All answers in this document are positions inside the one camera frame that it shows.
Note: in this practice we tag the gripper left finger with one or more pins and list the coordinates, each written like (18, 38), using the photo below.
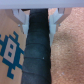
(22, 19)

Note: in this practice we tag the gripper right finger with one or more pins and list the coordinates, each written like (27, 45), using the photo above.
(56, 20)

